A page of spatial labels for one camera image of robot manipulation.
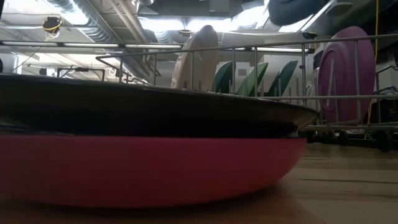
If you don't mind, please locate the grey wire dish rack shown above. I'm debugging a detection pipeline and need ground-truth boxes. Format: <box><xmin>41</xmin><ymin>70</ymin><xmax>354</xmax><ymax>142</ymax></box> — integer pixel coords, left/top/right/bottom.
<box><xmin>95</xmin><ymin>32</ymin><xmax>398</xmax><ymax>153</ymax></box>

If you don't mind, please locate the dark green plate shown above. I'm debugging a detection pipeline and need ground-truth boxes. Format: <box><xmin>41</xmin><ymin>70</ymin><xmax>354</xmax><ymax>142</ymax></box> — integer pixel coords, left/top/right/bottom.
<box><xmin>267</xmin><ymin>60</ymin><xmax>299</xmax><ymax>97</ymax></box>
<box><xmin>213</xmin><ymin>61</ymin><xmax>234</xmax><ymax>94</ymax></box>

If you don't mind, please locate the purple plate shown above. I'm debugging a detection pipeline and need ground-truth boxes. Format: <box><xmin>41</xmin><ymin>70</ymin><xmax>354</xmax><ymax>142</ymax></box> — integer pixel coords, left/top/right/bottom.
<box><xmin>317</xmin><ymin>26</ymin><xmax>376</xmax><ymax>124</ymax></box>

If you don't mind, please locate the long ceiling light strip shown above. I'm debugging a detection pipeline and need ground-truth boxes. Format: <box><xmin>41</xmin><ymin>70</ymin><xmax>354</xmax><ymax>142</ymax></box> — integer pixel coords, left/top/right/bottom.
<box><xmin>0</xmin><ymin>39</ymin><xmax>315</xmax><ymax>54</ymax></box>

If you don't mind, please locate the black plate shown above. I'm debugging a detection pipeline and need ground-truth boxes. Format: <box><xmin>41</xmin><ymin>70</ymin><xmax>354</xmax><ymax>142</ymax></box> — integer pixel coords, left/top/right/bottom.
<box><xmin>0</xmin><ymin>73</ymin><xmax>320</xmax><ymax>138</ymax></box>

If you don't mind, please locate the black round ceiling device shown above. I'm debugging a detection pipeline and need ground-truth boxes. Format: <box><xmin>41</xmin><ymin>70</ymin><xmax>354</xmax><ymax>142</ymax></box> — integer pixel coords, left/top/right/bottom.
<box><xmin>42</xmin><ymin>16</ymin><xmax>63</xmax><ymax>41</ymax></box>

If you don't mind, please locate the blue plate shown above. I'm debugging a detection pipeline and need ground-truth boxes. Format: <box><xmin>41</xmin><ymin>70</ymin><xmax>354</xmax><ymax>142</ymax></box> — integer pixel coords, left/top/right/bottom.
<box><xmin>267</xmin><ymin>0</ymin><xmax>330</xmax><ymax>26</ymax></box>

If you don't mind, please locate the magenta plate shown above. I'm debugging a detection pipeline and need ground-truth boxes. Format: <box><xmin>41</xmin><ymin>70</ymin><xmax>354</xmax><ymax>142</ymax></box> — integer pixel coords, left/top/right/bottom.
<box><xmin>0</xmin><ymin>133</ymin><xmax>308</xmax><ymax>208</ymax></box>

